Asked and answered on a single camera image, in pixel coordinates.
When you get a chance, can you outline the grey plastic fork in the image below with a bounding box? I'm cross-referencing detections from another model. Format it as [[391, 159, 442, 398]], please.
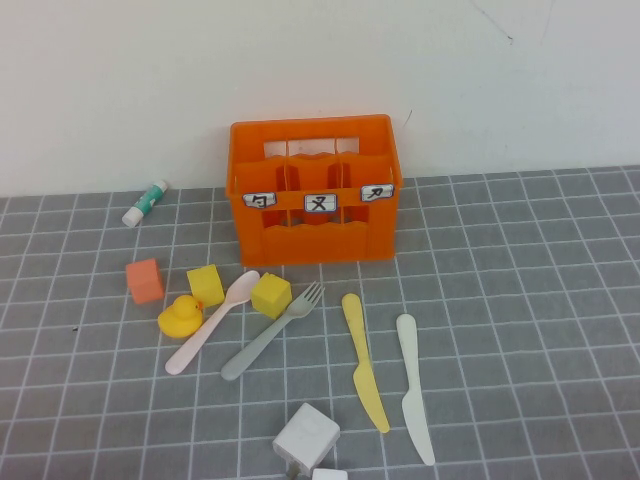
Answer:
[[220, 280, 326, 382]]

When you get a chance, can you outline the pale pink plastic spoon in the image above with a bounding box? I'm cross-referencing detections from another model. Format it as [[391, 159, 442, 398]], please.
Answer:
[[164, 270, 262, 376]]

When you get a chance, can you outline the yellow plastic knife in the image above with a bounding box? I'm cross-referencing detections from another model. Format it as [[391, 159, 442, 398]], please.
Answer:
[[341, 293, 391, 435]]

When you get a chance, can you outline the white plastic knife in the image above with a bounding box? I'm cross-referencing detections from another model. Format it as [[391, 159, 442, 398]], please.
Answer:
[[395, 313, 437, 468]]

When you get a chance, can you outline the orange plastic cutlery holder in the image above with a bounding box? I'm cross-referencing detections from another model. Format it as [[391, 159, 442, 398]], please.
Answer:
[[224, 113, 404, 268]]

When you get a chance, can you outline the paper label fork character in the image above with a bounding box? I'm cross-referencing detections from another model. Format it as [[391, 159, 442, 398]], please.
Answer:
[[304, 193, 339, 213]]

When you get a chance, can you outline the paper label spoon character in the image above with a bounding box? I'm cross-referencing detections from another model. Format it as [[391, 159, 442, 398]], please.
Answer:
[[242, 191, 278, 210]]

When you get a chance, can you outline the paper label knife character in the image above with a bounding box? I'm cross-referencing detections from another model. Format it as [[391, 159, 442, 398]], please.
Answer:
[[360, 183, 396, 203]]

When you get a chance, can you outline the yellow foam cube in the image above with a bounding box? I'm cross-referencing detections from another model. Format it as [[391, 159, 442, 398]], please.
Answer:
[[186, 264, 226, 308], [250, 272, 293, 321]]

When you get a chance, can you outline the yellow rubber duck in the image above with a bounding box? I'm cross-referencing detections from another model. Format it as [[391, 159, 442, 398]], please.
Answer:
[[157, 294, 205, 340]]

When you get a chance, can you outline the salmon orange foam cube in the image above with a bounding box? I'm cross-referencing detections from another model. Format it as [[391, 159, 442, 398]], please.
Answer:
[[125, 258, 166, 305]]

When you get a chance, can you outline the white green glue stick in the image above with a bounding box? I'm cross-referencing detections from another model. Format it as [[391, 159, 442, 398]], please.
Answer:
[[121, 179, 169, 229]]

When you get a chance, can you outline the grey grid table mat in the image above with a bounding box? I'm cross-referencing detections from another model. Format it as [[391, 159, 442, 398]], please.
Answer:
[[0, 164, 640, 480]]

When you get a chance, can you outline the white charger adapter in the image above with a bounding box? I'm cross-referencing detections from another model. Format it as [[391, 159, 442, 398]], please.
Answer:
[[271, 402, 342, 479]]

